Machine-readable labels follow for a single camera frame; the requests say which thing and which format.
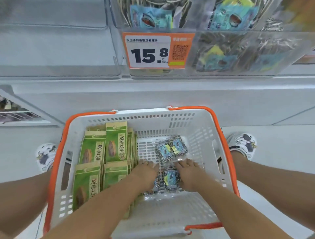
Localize white wire end rack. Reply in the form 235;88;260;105
0;85;64;127

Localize pile of brown snack bags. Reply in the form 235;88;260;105
0;96;44;123

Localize person's leg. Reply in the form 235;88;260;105
230;151;315;232
0;170;52;238

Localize sunflower seed packets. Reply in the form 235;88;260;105
118;0;305;73

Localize person's shoe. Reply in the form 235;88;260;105
35;143;57;173
226;133;258;161

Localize white orange shopping basket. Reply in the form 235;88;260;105
43;106;241;236

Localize pile of seed packets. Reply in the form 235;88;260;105
145;135;189;195

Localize person's left shoe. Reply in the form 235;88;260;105
35;143;57;173

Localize person's left leg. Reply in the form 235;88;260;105
0;170;52;238

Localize white store shelf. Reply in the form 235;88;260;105
0;0;315;127

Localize person's right leg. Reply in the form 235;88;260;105
230;151;315;232

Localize person's left forearm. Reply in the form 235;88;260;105
40;172;148;239

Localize person's right forearm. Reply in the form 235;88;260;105
197;177;293;239

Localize person's right hand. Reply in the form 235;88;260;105
173;158;210;192

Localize orange white price tag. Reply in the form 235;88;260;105
122;32;196;69

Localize empty clear plastic bin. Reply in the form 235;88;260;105
0;0;122;77

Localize person's left hand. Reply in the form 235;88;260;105
130;159;160;195

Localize person's right shoe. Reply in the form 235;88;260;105
226;133;258;161

